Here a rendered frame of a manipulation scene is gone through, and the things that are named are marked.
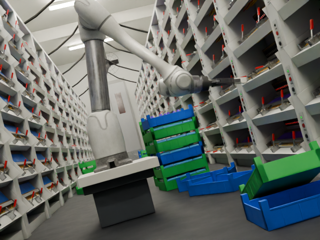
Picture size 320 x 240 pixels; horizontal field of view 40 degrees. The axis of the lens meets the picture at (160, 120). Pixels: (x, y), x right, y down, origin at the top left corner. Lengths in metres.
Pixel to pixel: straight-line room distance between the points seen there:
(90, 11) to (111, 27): 0.13
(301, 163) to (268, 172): 0.10
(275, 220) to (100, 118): 1.09
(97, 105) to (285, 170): 1.21
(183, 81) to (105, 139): 0.44
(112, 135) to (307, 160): 0.99
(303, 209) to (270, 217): 0.09
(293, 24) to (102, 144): 0.97
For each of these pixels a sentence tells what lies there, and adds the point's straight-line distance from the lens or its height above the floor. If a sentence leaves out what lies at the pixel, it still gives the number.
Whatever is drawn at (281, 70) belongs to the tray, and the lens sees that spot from 1.95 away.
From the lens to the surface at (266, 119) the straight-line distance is 2.26.
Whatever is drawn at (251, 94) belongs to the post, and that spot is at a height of 0.42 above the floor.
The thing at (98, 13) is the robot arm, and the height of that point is 0.98.
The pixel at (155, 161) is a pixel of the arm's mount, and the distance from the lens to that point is 1.93.
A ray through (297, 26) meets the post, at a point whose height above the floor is 0.60.
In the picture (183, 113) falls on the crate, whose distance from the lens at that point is 2.76.
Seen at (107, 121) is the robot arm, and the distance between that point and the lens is 2.05.
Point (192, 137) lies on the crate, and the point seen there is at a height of 0.28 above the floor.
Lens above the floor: 0.30
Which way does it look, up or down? 3 degrees up
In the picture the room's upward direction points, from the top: 15 degrees counter-clockwise
